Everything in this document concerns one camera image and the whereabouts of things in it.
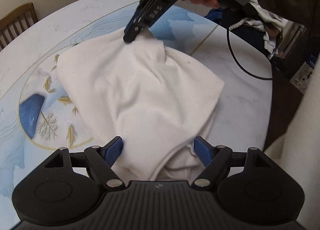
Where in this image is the white printed sweatshirt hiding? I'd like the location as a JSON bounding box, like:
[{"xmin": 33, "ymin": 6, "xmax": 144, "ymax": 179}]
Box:
[{"xmin": 57, "ymin": 30, "xmax": 225, "ymax": 182}]

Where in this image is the dark clothes pile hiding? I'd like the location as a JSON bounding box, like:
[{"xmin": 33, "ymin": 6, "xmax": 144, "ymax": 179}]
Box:
[{"xmin": 205, "ymin": 0, "xmax": 288, "ymax": 59}]

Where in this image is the wooden slat-back chair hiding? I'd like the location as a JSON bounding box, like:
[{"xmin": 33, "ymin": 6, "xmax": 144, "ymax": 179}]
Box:
[{"xmin": 0, "ymin": 2, "xmax": 39, "ymax": 50}]

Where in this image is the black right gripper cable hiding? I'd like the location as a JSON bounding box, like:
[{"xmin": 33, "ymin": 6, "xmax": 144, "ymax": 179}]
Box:
[{"xmin": 216, "ymin": 0, "xmax": 274, "ymax": 81}]

